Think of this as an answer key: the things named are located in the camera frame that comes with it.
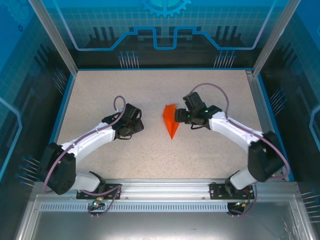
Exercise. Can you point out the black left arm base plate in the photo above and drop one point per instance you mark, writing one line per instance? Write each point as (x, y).
(82, 195)

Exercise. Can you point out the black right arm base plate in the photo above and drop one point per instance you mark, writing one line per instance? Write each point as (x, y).
(216, 191)

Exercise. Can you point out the grey metal tray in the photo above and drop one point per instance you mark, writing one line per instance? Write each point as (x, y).
(162, 225)

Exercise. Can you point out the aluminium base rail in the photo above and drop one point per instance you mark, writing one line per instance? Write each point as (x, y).
(165, 190)

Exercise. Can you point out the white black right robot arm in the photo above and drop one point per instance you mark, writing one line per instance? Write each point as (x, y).
(230, 130)

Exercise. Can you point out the aluminium side rail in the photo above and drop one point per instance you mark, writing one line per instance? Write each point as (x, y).
(260, 105)

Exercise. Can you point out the orange paper sheet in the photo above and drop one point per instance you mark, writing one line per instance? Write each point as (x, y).
(170, 122)

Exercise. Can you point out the aluminium frame post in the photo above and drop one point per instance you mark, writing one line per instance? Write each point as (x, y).
(275, 37)
(53, 37)

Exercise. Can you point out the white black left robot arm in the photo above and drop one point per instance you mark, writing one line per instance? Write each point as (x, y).
(97, 136)

